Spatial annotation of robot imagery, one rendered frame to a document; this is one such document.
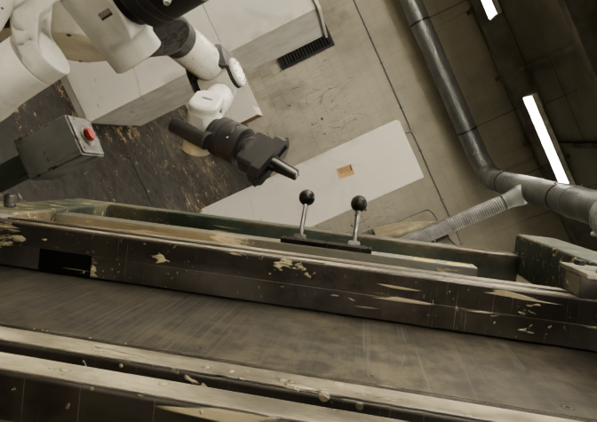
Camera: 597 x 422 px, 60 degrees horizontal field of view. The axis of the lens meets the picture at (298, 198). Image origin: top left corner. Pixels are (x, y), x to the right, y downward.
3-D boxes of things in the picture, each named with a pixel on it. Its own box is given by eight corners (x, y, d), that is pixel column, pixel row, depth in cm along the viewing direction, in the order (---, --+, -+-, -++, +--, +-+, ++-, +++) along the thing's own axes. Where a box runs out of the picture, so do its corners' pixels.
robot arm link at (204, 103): (209, 147, 114) (221, 125, 126) (215, 110, 110) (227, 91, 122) (179, 140, 114) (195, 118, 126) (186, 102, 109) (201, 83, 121)
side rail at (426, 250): (115, 240, 150) (117, 203, 149) (507, 293, 135) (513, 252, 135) (104, 242, 144) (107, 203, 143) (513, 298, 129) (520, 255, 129)
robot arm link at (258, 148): (290, 157, 115) (248, 136, 119) (288, 129, 107) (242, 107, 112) (258, 197, 110) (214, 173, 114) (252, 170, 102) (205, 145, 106)
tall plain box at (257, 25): (105, 65, 426) (296, -35, 402) (136, 131, 430) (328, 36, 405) (40, 45, 337) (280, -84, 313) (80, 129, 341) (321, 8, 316)
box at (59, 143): (37, 144, 152) (90, 118, 149) (53, 181, 151) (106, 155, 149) (10, 141, 140) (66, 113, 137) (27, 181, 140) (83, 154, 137)
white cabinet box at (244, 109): (192, 99, 647) (243, 73, 637) (212, 140, 650) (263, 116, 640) (180, 95, 602) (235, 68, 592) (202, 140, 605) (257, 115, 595)
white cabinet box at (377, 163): (215, 202, 553) (393, 121, 525) (238, 250, 557) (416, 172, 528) (199, 210, 493) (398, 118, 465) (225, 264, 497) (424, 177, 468)
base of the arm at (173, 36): (89, 14, 109) (114, -34, 105) (134, 29, 120) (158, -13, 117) (129, 55, 104) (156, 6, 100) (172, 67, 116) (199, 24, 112)
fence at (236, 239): (66, 227, 124) (67, 211, 124) (470, 282, 112) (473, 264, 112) (53, 230, 120) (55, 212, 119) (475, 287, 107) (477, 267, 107)
